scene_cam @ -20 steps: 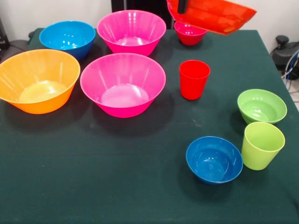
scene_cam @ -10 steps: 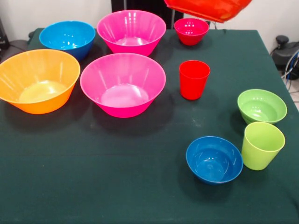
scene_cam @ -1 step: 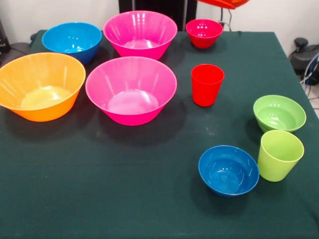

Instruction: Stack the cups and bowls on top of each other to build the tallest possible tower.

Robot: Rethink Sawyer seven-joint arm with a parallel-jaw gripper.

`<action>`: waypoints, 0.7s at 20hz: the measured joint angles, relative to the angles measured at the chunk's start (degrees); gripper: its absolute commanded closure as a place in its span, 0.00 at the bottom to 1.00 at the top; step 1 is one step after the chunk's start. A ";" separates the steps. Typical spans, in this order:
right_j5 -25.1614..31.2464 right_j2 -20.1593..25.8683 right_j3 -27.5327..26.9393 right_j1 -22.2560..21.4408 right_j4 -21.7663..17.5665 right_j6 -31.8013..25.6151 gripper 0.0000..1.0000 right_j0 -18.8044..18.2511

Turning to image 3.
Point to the large orange bowl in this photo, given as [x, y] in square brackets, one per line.
[41, 87]

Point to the small magenta bowl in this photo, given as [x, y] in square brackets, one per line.
[204, 33]

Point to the dark green table cloth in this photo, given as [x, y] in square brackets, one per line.
[99, 174]

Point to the black device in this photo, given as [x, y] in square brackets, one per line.
[3, 37]

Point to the lime green plastic cup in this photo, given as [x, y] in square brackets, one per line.
[280, 155]

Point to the red plastic cup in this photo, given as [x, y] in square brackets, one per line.
[207, 89]

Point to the red-orange wide bowl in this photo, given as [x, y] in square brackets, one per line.
[224, 3]

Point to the light blue bowl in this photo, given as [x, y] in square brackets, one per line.
[72, 41]

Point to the small green bowl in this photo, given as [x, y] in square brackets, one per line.
[279, 113]

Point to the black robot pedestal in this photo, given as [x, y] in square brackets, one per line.
[159, 6]

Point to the large pink bowl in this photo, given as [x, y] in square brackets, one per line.
[140, 35]
[131, 92]

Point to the small dark blue bowl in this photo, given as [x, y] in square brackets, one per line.
[228, 171]

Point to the black pedestal foot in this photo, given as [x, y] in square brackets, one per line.
[301, 57]
[18, 47]

